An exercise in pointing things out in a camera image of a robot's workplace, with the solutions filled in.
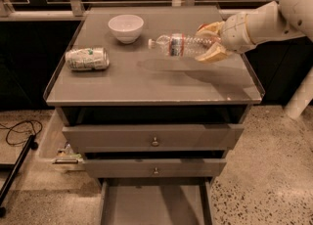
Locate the grey bottom drawer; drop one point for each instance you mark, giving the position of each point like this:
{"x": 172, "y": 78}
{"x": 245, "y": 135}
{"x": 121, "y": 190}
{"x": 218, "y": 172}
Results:
{"x": 156, "y": 201}

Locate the grey middle drawer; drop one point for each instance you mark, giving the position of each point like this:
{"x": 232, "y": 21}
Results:
{"x": 142, "y": 168}

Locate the grey drawer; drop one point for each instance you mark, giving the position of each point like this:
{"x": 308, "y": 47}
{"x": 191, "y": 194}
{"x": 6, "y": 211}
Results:
{"x": 156, "y": 201}
{"x": 152, "y": 137}
{"x": 142, "y": 168}

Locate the black stand leg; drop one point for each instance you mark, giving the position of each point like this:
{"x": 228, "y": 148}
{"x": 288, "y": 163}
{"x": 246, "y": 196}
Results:
{"x": 13, "y": 169}

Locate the red cola can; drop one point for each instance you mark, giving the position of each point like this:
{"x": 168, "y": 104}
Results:
{"x": 203, "y": 26}

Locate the white ceramic bowl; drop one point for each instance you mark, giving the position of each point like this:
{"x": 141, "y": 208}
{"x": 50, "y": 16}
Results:
{"x": 126, "y": 28}

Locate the grey drawer cabinet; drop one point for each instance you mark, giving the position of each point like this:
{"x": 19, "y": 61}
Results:
{"x": 142, "y": 86}

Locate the clear plastic water bottle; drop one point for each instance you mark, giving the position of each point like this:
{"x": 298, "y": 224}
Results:
{"x": 181, "y": 45}

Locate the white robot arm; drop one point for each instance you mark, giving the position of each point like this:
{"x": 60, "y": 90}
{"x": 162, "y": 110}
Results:
{"x": 277, "y": 21}

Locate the grey top drawer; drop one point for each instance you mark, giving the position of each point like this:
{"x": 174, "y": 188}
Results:
{"x": 152, "y": 137}

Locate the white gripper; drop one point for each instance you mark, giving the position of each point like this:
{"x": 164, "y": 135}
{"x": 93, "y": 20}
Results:
{"x": 234, "y": 32}

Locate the white green soda can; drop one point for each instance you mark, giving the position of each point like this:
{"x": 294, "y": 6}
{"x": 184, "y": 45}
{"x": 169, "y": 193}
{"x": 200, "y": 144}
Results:
{"x": 87, "y": 59}

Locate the white cylindrical post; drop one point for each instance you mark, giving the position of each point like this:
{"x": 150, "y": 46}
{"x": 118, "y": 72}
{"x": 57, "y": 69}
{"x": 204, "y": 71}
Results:
{"x": 302, "y": 97}

